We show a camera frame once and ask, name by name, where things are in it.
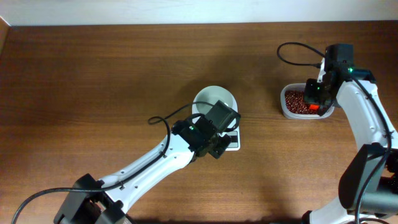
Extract red plastic measuring scoop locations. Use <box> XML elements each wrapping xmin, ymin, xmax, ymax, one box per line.
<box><xmin>308</xmin><ymin>105</ymin><xmax>320</xmax><ymax>111</ymax></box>

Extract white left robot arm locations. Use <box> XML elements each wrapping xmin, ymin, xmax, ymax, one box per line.
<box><xmin>100</xmin><ymin>100</ymin><xmax>241</xmax><ymax>213</ymax></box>

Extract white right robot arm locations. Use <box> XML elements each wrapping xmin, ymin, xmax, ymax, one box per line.
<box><xmin>302</xmin><ymin>44</ymin><xmax>397</xmax><ymax>223</ymax></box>

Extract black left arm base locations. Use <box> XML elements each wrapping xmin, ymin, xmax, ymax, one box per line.
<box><xmin>53</xmin><ymin>192</ymin><xmax>126</xmax><ymax>224</ymax></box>

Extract white bowl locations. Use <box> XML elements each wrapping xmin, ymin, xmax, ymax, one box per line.
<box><xmin>192</xmin><ymin>86</ymin><xmax>237</xmax><ymax>114</ymax></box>

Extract clear plastic bean container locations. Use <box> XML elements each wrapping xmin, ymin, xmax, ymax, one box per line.
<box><xmin>280</xmin><ymin>83</ymin><xmax>334</xmax><ymax>119</ymax></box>

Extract red beans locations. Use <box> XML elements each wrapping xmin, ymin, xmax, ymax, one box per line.
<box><xmin>285</xmin><ymin>90</ymin><xmax>318</xmax><ymax>114</ymax></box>

